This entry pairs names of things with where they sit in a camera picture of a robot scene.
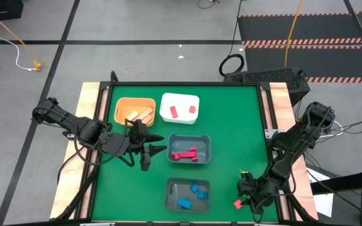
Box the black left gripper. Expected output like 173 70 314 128
127 119 168 171

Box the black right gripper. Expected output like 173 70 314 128
236 173 268 208

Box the long light wood block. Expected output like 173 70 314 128
134 107 154 121

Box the blue rectangular block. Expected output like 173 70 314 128
177 197 194 209

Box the gray plastic bin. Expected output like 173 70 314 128
167 132 212 165

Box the short light wood block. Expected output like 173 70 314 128
126 110 140 122

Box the clear dark plastic bin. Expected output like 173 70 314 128
164 177 212 215

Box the white plastic bin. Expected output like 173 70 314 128
159 92 200 125

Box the orange plastic bin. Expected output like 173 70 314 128
113 97 156 127

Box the white paper sheet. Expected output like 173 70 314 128
306 168 330 185
312 191 335 218

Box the green table mat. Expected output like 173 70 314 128
91 84 279 222

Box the black floor beam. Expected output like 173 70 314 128
310 169 362 194

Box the black perforated computer case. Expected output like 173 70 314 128
223 66 310 106

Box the black striped floor mat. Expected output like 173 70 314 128
238 11 362 48
242 39 362 84

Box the black floor box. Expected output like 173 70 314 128
0 0 24 23

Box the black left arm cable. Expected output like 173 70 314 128
73 122 130 166

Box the black table frame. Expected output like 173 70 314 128
55 70 317 226

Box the coiled black floor cable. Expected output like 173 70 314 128
218 0 245 78

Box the white floor cable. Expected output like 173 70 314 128
0 0 36 72

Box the yellow floor cable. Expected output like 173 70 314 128
283 0 304 67

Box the orange floor cable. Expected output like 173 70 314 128
0 3 42 63

